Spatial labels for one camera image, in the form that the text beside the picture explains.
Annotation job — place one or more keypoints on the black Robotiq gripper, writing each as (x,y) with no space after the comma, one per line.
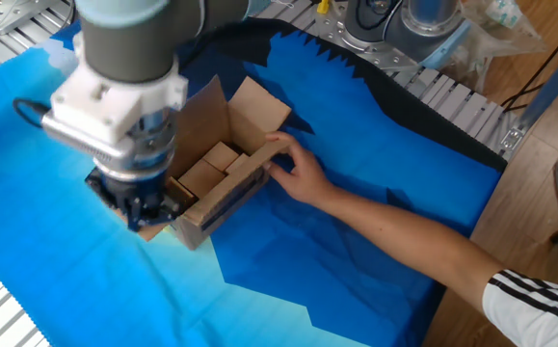
(134,193)

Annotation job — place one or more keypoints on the brown cardboard box with print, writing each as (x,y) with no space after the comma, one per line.
(230,193)

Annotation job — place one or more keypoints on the person's bare forearm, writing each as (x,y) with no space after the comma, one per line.
(404,241)

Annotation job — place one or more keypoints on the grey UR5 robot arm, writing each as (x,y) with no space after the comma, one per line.
(129,43)

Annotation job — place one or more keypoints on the small plain cardboard box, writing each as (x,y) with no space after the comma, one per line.
(201,178)
(237,164)
(220,156)

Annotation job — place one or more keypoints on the person's bare hand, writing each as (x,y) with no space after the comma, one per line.
(307,180)

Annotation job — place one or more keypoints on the blue mountain landscape cloth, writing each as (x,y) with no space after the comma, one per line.
(355,193)

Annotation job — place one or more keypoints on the silver mounting plate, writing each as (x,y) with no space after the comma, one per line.
(4,12)

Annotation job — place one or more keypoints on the yellow plastic clip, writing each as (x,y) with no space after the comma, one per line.
(323,7)

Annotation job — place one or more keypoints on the clear plastic bag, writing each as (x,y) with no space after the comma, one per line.
(500,29)

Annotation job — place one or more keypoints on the white black striped shirt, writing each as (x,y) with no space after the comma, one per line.
(539,313)

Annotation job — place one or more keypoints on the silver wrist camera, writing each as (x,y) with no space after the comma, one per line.
(81,140)

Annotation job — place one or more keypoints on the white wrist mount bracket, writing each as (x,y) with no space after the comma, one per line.
(110,103)

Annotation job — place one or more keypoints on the aluminium frame post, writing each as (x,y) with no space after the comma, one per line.
(553,84)

